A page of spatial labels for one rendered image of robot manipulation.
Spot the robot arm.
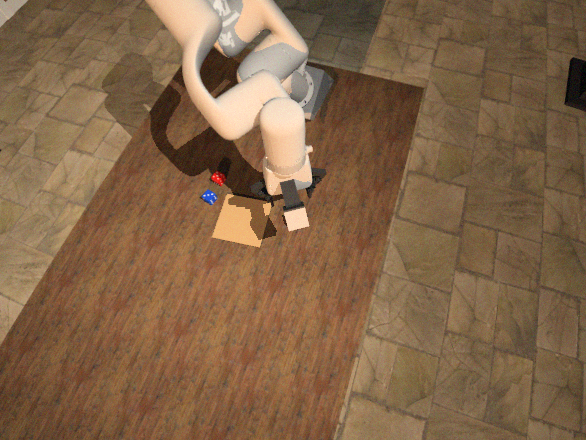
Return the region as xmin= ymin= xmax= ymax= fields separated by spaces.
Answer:
xmin=145 ymin=0 xmax=314 ymax=231

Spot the peach flat mat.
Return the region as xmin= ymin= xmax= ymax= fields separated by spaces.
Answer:
xmin=212 ymin=194 xmax=271 ymax=248

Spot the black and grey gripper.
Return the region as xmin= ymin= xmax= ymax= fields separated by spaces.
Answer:
xmin=250 ymin=154 xmax=327 ymax=207

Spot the blue die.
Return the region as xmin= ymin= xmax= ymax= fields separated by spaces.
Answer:
xmin=202 ymin=189 xmax=218 ymax=205

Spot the red die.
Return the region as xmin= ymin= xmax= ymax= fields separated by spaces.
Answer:
xmin=211 ymin=171 xmax=226 ymax=186

